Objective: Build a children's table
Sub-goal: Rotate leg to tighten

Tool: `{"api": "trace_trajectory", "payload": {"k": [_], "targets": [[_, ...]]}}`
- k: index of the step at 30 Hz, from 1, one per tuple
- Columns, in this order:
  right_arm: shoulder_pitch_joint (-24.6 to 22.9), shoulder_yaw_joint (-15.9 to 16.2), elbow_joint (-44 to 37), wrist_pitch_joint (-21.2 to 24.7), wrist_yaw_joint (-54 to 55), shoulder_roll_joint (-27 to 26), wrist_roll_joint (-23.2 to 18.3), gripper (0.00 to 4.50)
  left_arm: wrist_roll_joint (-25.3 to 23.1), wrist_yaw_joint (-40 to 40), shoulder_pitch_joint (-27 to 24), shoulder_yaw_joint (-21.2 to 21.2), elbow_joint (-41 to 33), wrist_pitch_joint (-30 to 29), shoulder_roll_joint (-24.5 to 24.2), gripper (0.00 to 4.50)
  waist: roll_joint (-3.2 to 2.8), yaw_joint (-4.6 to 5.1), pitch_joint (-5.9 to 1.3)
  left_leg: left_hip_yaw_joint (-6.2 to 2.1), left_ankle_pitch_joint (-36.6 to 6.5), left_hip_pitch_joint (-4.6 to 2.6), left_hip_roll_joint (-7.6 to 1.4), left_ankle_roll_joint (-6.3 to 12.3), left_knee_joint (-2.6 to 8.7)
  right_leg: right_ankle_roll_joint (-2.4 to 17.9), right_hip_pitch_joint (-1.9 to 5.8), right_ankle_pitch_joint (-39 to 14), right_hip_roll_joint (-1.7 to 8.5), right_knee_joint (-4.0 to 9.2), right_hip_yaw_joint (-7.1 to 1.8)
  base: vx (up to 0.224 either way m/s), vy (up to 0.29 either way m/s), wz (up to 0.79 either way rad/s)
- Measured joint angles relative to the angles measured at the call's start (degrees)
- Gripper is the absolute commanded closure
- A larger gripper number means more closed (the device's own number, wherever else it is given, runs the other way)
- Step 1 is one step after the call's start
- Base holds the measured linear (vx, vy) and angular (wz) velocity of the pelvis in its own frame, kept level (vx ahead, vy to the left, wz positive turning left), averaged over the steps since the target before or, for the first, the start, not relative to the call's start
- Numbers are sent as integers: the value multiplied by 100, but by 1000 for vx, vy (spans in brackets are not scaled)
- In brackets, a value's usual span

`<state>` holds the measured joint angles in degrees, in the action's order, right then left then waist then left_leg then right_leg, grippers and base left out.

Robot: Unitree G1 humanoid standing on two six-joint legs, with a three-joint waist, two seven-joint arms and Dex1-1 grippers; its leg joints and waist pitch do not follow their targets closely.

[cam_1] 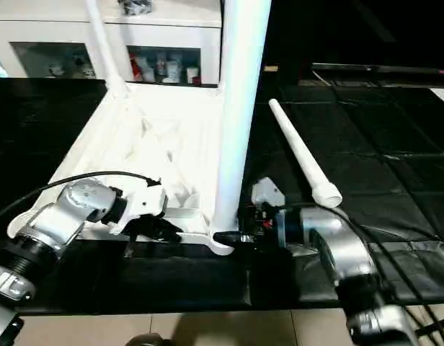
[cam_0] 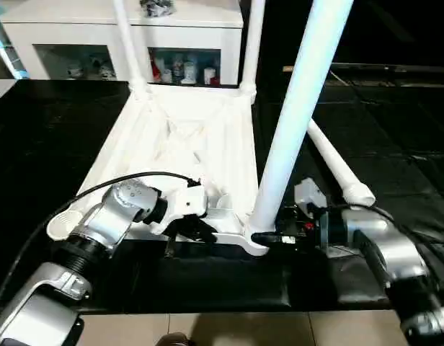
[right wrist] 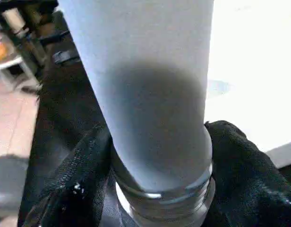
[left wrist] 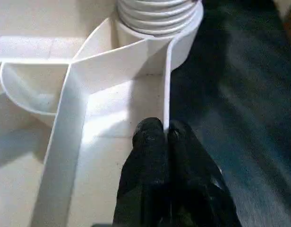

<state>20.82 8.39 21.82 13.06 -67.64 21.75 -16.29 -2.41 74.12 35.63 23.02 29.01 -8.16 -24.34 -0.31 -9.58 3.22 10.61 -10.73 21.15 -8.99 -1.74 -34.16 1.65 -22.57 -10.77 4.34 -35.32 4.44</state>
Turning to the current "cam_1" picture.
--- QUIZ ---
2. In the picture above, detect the white plastic table leg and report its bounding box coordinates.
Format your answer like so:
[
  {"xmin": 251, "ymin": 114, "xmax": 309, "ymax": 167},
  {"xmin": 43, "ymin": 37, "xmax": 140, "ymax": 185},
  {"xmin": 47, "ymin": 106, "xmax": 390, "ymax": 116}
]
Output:
[
  {"xmin": 210, "ymin": 0, "xmax": 273, "ymax": 249},
  {"xmin": 268, "ymin": 99, "xmax": 344, "ymax": 209},
  {"xmin": 84, "ymin": 0, "xmax": 130, "ymax": 100}
]

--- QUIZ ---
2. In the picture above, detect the crumpled silver object on cabinet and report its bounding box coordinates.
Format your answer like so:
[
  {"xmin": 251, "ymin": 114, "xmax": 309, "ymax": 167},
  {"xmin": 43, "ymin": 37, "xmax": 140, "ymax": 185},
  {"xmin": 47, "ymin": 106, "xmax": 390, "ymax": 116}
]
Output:
[{"xmin": 120, "ymin": 0, "xmax": 154, "ymax": 17}]

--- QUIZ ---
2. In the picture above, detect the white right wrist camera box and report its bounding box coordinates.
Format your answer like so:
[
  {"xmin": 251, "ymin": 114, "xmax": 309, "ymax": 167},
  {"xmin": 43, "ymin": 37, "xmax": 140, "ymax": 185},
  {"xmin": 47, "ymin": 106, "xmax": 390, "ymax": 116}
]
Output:
[{"xmin": 249, "ymin": 178, "xmax": 286, "ymax": 211}]

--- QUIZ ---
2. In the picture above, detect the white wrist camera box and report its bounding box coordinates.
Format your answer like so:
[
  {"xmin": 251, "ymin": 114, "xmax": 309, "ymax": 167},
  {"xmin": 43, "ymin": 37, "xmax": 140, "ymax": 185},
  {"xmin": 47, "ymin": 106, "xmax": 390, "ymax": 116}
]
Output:
[
  {"xmin": 249, "ymin": 178, "xmax": 286, "ymax": 211},
  {"xmin": 110, "ymin": 182, "xmax": 168, "ymax": 236}
]

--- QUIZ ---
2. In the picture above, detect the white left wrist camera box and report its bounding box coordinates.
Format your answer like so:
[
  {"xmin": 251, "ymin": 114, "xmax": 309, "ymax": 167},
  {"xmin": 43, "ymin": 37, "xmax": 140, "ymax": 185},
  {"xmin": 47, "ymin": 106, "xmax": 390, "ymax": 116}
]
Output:
[{"xmin": 110, "ymin": 182, "xmax": 168, "ymax": 236}]

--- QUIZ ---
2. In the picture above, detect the white glass-door cabinet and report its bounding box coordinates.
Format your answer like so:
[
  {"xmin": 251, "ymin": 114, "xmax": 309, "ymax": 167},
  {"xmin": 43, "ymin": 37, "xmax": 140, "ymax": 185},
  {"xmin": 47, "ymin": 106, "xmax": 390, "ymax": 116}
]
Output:
[{"xmin": 0, "ymin": 0, "xmax": 224, "ymax": 87}]

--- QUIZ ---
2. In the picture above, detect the white plastic table top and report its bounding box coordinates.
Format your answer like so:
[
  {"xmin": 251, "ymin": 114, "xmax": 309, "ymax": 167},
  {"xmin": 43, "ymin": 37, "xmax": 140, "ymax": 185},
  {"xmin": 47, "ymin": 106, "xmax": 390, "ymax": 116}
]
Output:
[{"xmin": 6, "ymin": 81, "xmax": 241, "ymax": 257}]

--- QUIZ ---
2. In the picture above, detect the dark left robot foot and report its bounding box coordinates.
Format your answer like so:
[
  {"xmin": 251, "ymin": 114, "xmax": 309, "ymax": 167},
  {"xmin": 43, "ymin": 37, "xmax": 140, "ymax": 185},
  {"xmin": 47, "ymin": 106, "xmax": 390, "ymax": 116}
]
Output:
[{"xmin": 127, "ymin": 334, "xmax": 169, "ymax": 346}]

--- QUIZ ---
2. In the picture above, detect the black metal bar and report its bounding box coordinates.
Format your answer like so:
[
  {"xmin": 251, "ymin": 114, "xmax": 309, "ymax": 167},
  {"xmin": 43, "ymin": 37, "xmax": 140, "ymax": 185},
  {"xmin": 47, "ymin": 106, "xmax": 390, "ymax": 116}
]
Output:
[{"xmin": 312, "ymin": 63, "xmax": 444, "ymax": 77}]

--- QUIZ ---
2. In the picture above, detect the black work mat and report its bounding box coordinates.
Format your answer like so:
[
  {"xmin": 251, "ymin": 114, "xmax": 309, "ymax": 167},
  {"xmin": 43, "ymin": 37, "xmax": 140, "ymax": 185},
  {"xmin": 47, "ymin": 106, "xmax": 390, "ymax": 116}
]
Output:
[{"xmin": 0, "ymin": 78, "xmax": 444, "ymax": 314}]

